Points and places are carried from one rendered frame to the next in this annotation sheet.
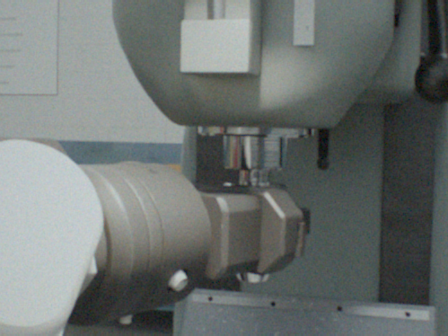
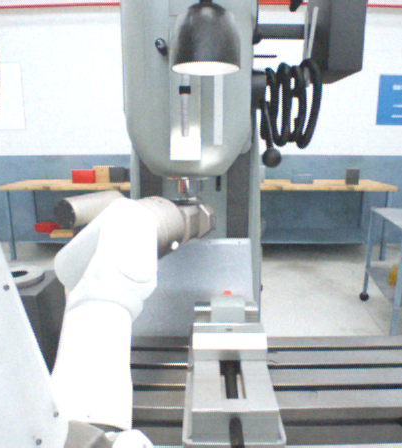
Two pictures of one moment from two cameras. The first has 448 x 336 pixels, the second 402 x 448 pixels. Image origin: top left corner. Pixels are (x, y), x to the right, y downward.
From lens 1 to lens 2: 0.15 m
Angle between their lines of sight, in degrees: 16
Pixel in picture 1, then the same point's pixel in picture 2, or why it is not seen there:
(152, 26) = (150, 135)
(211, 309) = not seen: hidden behind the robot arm
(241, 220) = (193, 217)
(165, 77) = (157, 158)
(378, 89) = not seen: hidden behind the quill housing
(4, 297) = (139, 265)
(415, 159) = (241, 174)
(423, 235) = (245, 208)
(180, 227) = (175, 225)
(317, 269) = not seen: hidden behind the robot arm
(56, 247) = (147, 242)
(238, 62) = (195, 155)
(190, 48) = (175, 149)
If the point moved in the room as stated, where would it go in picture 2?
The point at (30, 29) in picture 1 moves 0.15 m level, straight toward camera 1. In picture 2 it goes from (5, 91) to (5, 89)
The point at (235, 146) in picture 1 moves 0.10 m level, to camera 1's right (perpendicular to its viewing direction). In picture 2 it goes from (182, 183) to (239, 182)
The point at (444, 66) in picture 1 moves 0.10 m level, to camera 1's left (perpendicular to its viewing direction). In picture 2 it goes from (274, 154) to (207, 154)
